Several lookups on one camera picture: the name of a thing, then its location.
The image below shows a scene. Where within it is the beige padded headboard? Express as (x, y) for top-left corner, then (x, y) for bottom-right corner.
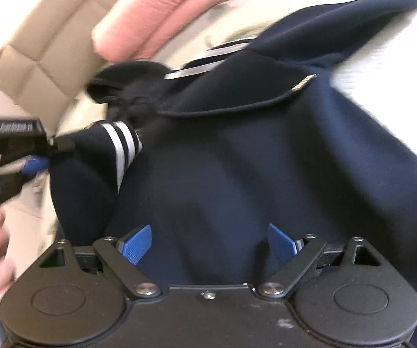
(0, 0), (117, 132)

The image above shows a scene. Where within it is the pink folded quilt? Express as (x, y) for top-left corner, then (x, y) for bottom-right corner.
(91, 0), (224, 62)

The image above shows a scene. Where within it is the navy striped sweatshirt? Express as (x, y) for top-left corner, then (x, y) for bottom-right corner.
(50, 0), (417, 288)

